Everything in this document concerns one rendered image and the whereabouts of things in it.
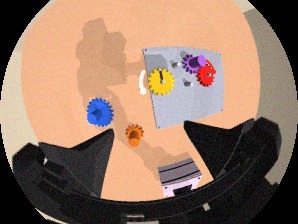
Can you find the orange gear with central hub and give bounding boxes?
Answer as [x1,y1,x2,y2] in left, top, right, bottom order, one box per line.
[125,124,144,147]

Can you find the purple gear with tall hub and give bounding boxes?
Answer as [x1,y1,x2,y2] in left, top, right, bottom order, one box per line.
[182,55,206,73]

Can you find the yellow gear with black stripe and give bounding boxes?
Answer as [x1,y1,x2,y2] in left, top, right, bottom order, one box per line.
[146,68,176,96]

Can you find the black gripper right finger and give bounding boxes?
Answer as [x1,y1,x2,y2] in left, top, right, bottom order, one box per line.
[184,119,254,179]

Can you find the red gear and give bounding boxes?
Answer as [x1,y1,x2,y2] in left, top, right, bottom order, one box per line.
[196,63,214,87]

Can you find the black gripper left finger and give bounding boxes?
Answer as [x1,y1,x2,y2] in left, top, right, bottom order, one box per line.
[37,128,114,197]

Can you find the blue gear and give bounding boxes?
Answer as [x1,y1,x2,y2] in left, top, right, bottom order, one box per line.
[86,97,114,127]

